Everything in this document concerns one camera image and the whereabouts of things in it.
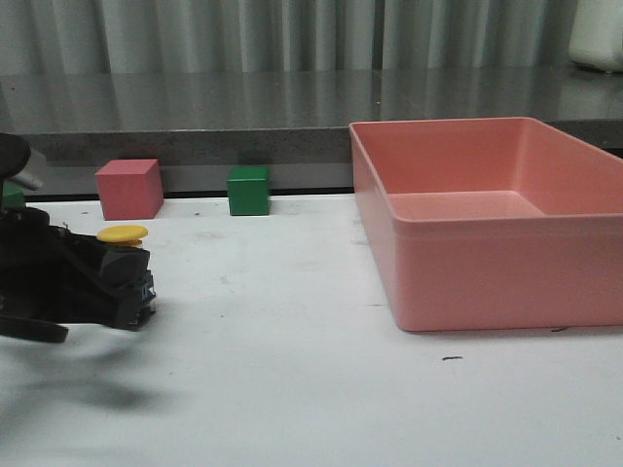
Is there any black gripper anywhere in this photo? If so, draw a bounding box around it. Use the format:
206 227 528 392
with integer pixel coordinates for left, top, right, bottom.
1 207 152 331

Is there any yellow push button switch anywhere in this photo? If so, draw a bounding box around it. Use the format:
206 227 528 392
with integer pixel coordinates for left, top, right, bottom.
96 225 156 331

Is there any pink cube block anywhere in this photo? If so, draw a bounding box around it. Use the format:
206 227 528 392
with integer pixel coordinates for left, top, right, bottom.
95 159 164 221

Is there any green block at left edge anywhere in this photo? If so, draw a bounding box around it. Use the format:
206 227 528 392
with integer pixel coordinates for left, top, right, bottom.
1 182 25 208

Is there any green cube block centre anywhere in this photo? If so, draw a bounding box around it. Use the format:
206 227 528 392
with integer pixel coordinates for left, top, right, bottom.
227 166 270 216

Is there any dark grey counter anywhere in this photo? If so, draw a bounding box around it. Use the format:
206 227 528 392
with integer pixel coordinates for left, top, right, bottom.
1 66 622 200

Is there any grey curtain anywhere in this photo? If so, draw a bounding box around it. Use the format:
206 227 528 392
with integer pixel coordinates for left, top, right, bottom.
1 1 577 76

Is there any pink plastic bin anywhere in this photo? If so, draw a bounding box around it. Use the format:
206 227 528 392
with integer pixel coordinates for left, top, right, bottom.
349 117 622 332

